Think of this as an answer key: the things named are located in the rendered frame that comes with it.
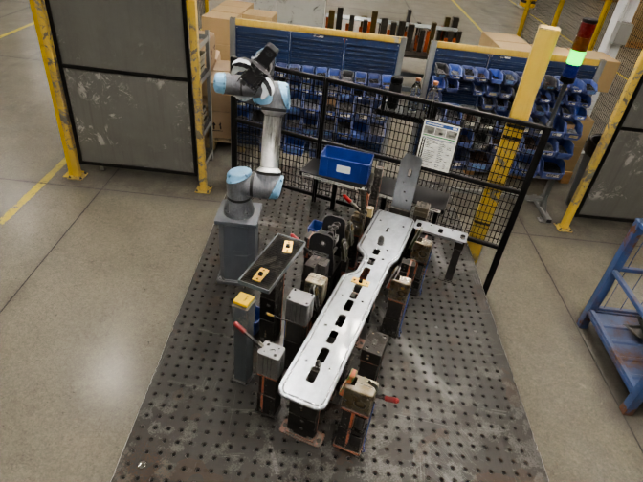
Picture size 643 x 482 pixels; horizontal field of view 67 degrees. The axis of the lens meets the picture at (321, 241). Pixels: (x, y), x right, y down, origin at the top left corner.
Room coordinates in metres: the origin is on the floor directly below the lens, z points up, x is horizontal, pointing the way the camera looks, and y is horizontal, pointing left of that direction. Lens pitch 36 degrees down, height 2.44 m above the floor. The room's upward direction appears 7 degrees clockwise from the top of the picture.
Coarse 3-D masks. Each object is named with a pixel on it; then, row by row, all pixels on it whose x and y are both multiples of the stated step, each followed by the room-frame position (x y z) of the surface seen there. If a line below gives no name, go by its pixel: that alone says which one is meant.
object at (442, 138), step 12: (432, 120) 2.67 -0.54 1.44; (420, 132) 2.69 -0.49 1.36; (432, 132) 2.67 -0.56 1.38; (444, 132) 2.65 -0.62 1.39; (456, 132) 2.63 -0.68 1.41; (432, 144) 2.66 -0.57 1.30; (444, 144) 2.64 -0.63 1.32; (456, 144) 2.62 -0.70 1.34; (432, 156) 2.66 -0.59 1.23; (444, 156) 2.64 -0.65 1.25; (432, 168) 2.65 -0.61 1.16; (444, 168) 2.63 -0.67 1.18
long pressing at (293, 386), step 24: (384, 216) 2.31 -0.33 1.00; (360, 240) 2.04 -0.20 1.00; (360, 264) 1.85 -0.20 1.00; (384, 264) 1.87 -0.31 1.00; (336, 288) 1.65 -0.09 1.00; (336, 312) 1.50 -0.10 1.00; (360, 312) 1.52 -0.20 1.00; (312, 336) 1.35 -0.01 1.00; (312, 360) 1.23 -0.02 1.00; (336, 360) 1.25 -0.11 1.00; (288, 384) 1.11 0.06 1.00; (312, 384) 1.12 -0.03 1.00; (336, 384) 1.14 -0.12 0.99; (312, 408) 1.03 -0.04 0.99
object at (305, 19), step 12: (240, 0) 8.77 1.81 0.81; (252, 0) 8.78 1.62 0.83; (264, 0) 8.79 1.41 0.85; (276, 0) 8.80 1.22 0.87; (288, 0) 8.80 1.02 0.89; (300, 0) 8.80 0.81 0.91; (312, 0) 8.81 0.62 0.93; (324, 0) 8.82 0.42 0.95; (288, 12) 8.80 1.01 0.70; (300, 12) 8.80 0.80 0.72; (312, 12) 8.81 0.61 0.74; (324, 12) 9.20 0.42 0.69; (300, 24) 8.80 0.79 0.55; (312, 24) 8.81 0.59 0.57
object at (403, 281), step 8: (392, 280) 1.71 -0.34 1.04; (400, 280) 1.71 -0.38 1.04; (408, 280) 1.72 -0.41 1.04; (392, 288) 1.71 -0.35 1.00; (400, 288) 1.70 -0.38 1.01; (408, 288) 1.69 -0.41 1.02; (392, 296) 1.70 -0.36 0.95; (400, 296) 1.70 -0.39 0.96; (408, 296) 1.70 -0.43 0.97; (392, 304) 1.71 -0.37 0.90; (400, 304) 1.70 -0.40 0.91; (392, 312) 1.70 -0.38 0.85; (400, 312) 1.69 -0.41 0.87; (384, 320) 1.71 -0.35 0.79; (392, 320) 1.70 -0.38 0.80; (384, 328) 1.72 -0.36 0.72; (392, 328) 1.69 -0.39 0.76; (400, 328) 1.72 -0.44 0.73; (392, 336) 1.69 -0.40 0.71
